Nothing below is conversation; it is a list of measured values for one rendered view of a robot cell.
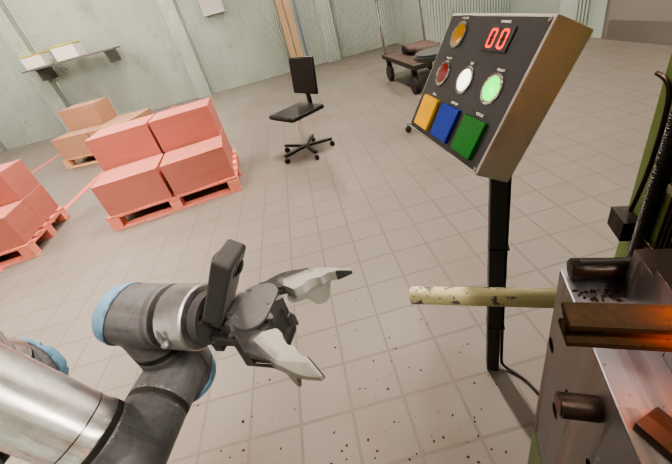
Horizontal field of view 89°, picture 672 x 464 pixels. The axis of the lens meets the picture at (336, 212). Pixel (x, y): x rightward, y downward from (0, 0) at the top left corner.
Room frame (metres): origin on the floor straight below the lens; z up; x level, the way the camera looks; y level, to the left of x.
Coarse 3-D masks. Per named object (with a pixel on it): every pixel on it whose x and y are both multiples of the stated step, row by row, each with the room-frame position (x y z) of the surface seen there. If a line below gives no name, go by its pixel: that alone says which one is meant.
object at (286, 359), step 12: (264, 336) 0.27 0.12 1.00; (276, 336) 0.26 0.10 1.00; (264, 348) 0.25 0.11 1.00; (276, 348) 0.25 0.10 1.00; (288, 348) 0.24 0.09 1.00; (276, 360) 0.23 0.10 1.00; (288, 360) 0.23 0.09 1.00; (300, 360) 0.22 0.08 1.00; (288, 372) 0.22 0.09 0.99; (300, 372) 0.21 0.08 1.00; (312, 372) 0.21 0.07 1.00; (300, 384) 0.23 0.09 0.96
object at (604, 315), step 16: (576, 304) 0.20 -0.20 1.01; (592, 304) 0.19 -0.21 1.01; (608, 304) 0.19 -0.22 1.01; (624, 304) 0.18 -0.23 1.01; (640, 304) 0.18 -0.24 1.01; (656, 304) 0.18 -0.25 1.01; (560, 320) 0.20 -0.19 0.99; (576, 320) 0.18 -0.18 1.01; (592, 320) 0.18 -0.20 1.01; (608, 320) 0.17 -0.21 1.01; (624, 320) 0.17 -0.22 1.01; (640, 320) 0.17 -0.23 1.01; (656, 320) 0.16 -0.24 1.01; (576, 336) 0.18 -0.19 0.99; (592, 336) 0.18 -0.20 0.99; (608, 336) 0.17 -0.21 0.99; (624, 336) 0.17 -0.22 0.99; (640, 336) 0.16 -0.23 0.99; (656, 336) 0.16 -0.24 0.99
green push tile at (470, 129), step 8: (464, 120) 0.65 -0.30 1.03; (472, 120) 0.62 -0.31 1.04; (480, 120) 0.60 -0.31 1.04; (464, 128) 0.63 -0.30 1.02; (472, 128) 0.61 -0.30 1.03; (480, 128) 0.59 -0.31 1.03; (456, 136) 0.65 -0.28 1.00; (464, 136) 0.62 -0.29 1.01; (472, 136) 0.60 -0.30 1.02; (480, 136) 0.58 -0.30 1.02; (456, 144) 0.64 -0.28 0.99; (464, 144) 0.61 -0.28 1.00; (472, 144) 0.59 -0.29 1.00; (464, 152) 0.60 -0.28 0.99; (472, 152) 0.58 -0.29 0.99
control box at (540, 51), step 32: (448, 32) 0.88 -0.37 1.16; (480, 32) 0.74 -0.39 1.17; (512, 32) 0.64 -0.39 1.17; (544, 32) 0.56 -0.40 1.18; (576, 32) 0.56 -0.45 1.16; (448, 64) 0.81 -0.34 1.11; (480, 64) 0.69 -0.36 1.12; (512, 64) 0.60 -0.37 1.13; (544, 64) 0.55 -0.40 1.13; (448, 96) 0.76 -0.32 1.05; (480, 96) 0.64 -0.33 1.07; (512, 96) 0.56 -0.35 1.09; (544, 96) 0.55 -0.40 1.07; (416, 128) 0.84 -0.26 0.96; (512, 128) 0.55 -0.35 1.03; (480, 160) 0.55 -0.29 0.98; (512, 160) 0.55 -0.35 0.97
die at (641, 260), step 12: (636, 252) 0.26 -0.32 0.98; (648, 252) 0.26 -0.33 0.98; (660, 252) 0.25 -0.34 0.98; (636, 264) 0.26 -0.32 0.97; (648, 264) 0.24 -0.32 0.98; (660, 264) 0.24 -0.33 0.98; (636, 276) 0.25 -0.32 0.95; (648, 276) 0.23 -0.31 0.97; (660, 276) 0.22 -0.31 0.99; (624, 288) 0.26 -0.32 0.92; (636, 288) 0.24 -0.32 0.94; (648, 288) 0.23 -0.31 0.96; (660, 288) 0.21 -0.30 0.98; (636, 300) 0.24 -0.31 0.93; (648, 300) 0.22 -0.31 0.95; (660, 300) 0.21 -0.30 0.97
